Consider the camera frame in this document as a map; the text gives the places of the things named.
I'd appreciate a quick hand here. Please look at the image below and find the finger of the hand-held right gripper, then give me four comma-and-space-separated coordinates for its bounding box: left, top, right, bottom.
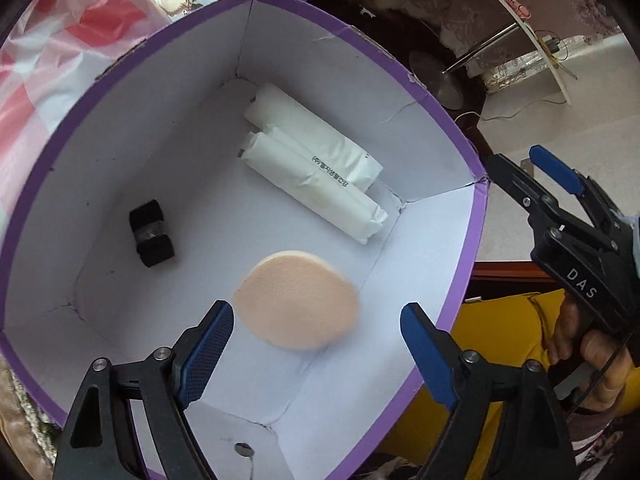
530, 145, 632, 251
487, 154, 563, 233

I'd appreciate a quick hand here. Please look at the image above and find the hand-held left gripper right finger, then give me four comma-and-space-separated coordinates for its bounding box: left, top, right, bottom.
400, 302, 586, 480

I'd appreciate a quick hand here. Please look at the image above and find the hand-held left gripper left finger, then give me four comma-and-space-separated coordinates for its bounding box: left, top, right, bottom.
52, 300, 236, 480

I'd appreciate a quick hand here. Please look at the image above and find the round beige sponge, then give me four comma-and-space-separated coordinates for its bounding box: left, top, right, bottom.
234, 250, 361, 352

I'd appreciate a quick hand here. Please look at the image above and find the purple cardboard box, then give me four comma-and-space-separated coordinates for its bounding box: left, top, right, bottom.
0, 0, 488, 480

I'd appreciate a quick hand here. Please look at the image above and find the person's right forearm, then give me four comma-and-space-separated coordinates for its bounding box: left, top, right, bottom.
567, 392, 640, 480

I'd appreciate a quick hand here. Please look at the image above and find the person's right hand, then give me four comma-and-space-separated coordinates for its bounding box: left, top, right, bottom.
542, 297, 632, 415

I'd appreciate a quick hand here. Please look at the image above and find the yellow cloth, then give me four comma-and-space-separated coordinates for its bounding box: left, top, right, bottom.
380, 290, 568, 466

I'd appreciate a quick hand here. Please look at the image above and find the small black bundle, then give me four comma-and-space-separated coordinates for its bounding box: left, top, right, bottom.
129, 199, 177, 268

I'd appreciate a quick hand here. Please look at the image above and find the white side table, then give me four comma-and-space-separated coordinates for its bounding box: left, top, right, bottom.
410, 0, 573, 111

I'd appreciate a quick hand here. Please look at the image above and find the white rolled packet with print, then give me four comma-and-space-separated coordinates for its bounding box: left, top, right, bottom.
239, 131, 390, 246

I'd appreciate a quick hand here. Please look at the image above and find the beige embroidered cushion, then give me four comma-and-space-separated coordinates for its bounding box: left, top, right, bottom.
0, 355, 66, 463

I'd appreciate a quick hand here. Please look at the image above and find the mauve embroidered drape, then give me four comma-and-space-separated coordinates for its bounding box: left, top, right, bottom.
265, 0, 623, 93

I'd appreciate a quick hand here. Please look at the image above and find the plain white rolled packet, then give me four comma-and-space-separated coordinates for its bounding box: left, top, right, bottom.
244, 83, 385, 192

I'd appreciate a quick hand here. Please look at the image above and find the red checkered plastic bag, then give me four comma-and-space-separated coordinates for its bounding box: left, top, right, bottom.
0, 0, 173, 211

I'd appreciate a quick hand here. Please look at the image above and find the white cable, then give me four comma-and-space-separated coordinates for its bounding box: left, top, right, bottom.
455, 92, 566, 125

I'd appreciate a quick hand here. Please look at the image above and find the small wired gadget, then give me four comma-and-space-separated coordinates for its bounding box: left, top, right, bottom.
535, 30, 578, 81

